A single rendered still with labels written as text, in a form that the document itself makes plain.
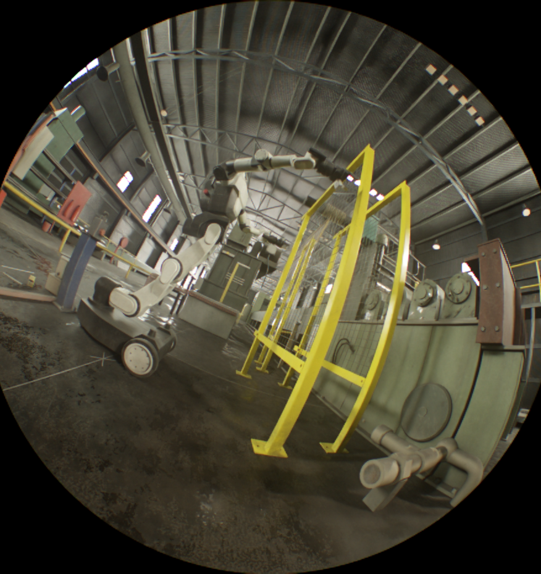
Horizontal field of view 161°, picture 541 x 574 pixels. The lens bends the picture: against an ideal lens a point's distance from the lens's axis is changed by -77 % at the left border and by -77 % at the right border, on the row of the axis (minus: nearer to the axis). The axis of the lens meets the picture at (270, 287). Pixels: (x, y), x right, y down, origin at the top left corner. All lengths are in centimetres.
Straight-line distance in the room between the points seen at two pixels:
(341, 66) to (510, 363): 1089
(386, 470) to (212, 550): 47
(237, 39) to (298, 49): 293
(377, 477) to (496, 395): 76
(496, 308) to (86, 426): 166
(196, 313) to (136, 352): 264
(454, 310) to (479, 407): 66
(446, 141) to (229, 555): 1177
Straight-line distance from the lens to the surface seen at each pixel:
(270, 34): 1146
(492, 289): 123
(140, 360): 104
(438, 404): 126
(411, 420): 134
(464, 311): 144
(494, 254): 133
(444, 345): 136
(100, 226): 148
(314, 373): 76
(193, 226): 125
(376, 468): 67
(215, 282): 436
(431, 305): 159
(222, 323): 353
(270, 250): 460
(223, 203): 126
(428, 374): 137
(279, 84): 1195
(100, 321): 118
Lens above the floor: 51
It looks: 11 degrees up
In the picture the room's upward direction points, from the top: 23 degrees clockwise
